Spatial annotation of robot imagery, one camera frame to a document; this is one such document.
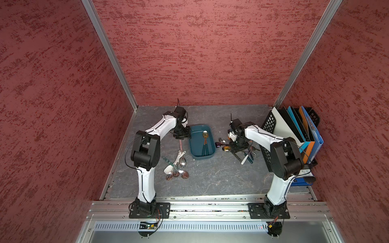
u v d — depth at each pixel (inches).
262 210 28.5
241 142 31.8
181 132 33.1
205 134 40.3
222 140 39.2
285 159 19.8
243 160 36.0
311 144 26.9
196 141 39.4
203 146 38.4
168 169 34.6
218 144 38.3
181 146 38.3
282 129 29.2
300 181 31.3
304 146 26.9
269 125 33.7
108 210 29.6
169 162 35.3
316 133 27.6
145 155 21.0
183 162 35.9
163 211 29.5
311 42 32.8
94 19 29.5
